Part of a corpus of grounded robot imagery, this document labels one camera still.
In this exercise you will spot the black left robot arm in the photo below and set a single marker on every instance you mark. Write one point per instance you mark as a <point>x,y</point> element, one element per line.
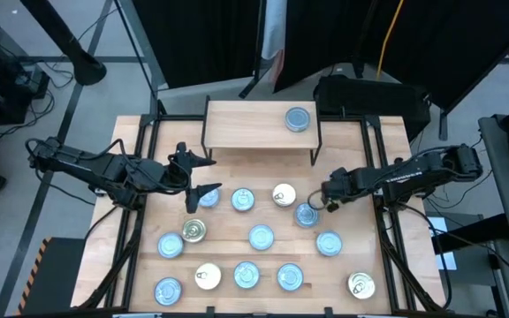
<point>104,170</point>

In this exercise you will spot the black mat hazard stripe edge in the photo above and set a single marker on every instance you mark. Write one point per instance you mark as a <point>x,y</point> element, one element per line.
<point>58,274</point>

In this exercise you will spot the black curtain stand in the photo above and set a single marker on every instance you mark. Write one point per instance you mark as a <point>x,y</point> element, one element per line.
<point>251,88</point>
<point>443,126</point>

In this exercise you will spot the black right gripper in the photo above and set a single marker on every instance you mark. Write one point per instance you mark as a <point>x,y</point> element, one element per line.
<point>340,185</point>

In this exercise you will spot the black bar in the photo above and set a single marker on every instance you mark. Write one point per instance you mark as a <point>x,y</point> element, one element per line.
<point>471,232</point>

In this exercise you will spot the white curtain strip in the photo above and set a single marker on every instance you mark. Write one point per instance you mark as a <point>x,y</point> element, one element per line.
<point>273,26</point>

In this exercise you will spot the black pole round base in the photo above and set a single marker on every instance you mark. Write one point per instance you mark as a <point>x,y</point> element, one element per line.
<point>82,66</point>

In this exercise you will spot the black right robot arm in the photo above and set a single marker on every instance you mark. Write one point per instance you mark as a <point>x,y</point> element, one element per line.
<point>413,174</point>

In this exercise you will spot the black curtain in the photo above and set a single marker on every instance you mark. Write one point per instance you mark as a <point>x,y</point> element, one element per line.
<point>197,40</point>
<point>449,44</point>

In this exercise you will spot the gold lid pink salmon can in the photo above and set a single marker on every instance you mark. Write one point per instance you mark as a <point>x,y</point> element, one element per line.
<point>284,194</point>
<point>194,230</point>
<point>361,285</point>
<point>207,276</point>

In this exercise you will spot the black case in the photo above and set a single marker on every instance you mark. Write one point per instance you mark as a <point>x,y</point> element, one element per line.
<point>369,101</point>

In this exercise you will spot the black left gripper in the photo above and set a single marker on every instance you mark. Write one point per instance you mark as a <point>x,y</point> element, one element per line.
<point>172,174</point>

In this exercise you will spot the wooden shelf black metal legs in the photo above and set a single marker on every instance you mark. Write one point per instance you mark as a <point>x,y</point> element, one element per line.
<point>245,126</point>

